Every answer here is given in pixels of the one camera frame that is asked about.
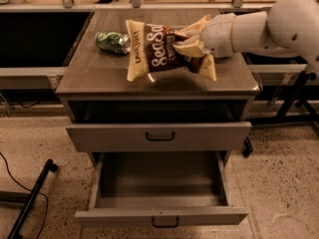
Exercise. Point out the grey drawer cabinet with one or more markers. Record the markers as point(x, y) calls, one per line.
point(95, 88)

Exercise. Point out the brown sea salt chip bag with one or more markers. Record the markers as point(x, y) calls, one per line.
point(151, 51)

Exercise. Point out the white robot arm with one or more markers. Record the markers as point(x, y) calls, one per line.
point(289, 28)

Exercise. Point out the black caster wheel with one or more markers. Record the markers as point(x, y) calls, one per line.
point(248, 148)

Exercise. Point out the grey open middle drawer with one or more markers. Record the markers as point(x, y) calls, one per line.
point(160, 190)

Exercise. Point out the grey upper drawer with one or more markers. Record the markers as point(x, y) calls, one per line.
point(149, 137)

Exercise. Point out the black stand with tray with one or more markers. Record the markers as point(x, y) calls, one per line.
point(295, 97)

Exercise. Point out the black floor stand bar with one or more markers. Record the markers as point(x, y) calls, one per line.
point(26, 198)

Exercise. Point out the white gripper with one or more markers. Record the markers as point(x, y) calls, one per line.
point(216, 35)

